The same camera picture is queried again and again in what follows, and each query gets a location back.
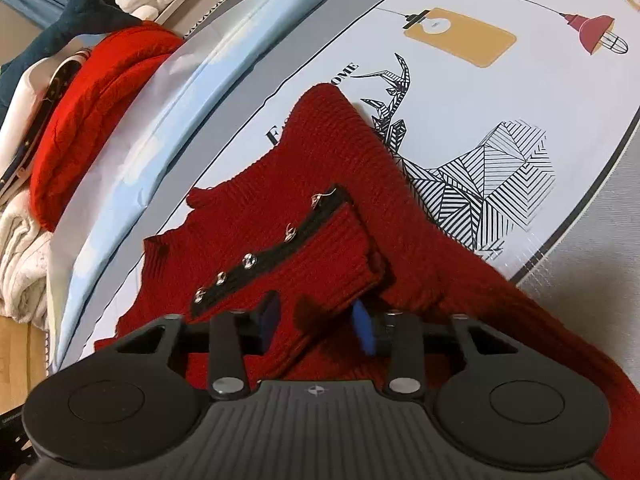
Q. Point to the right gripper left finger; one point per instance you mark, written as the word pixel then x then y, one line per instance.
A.
pixel 233 335

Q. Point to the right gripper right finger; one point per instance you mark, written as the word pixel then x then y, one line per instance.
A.
pixel 399 337

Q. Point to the dark red knit sweater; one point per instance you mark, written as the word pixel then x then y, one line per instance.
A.
pixel 325 219

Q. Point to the cream folded quilt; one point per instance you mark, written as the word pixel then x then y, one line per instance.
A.
pixel 24 263

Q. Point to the printed grey bed sheet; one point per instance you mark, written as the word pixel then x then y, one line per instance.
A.
pixel 506 115

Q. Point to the bright red folded blanket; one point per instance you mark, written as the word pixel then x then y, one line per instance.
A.
pixel 116 71

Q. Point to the navy trimmed folded cloth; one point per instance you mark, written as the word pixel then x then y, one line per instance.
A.
pixel 20 168

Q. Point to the white folded pillow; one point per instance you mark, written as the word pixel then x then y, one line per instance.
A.
pixel 27 96

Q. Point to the light blue folded sheet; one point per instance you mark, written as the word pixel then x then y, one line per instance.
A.
pixel 164 116

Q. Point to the blue shark plush toy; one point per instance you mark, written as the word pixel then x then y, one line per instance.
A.
pixel 79 17

